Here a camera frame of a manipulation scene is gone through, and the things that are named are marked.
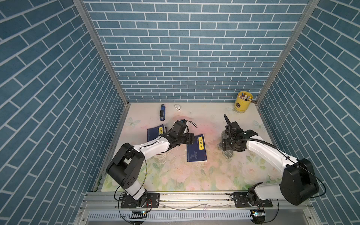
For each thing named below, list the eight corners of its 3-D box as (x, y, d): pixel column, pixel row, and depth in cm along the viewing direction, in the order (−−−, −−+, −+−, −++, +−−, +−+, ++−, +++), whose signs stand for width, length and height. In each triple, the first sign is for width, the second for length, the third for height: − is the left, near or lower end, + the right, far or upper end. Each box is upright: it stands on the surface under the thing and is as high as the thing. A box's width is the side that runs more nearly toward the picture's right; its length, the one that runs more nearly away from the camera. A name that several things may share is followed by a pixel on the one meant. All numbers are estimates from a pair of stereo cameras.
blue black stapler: (160, 121, 111) (159, 117, 107) (162, 107, 120) (161, 103, 116) (165, 121, 111) (164, 117, 107) (166, 107, 120) (166, 103, 116)
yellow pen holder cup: (234, 113, 117) (239, 101, 106) (231, 103, 125) (235, 91, 114) (248, 113, 117) (255, 101, 106) (245, 103, 125) (250, 91, 114)
